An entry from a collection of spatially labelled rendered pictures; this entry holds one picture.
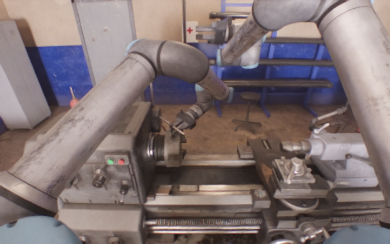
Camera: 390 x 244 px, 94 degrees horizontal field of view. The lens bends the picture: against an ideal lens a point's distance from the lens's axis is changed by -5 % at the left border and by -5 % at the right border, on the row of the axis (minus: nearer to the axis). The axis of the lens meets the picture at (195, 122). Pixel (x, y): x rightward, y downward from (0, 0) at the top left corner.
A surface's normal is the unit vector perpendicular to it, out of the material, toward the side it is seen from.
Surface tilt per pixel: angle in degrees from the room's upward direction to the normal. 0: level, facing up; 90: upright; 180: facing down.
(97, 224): 32
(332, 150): 86
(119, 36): 90
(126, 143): 45
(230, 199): 36
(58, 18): 90
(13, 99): 90
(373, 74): 60
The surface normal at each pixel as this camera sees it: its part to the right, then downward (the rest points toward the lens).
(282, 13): -0.44, 0.79
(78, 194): 0.00, 0.50
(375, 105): -0.88, -0.08
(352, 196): 0.00, -0.40
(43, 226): 0.07, -0.84
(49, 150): 0.27, -0.49
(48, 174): 0.72, -0.15
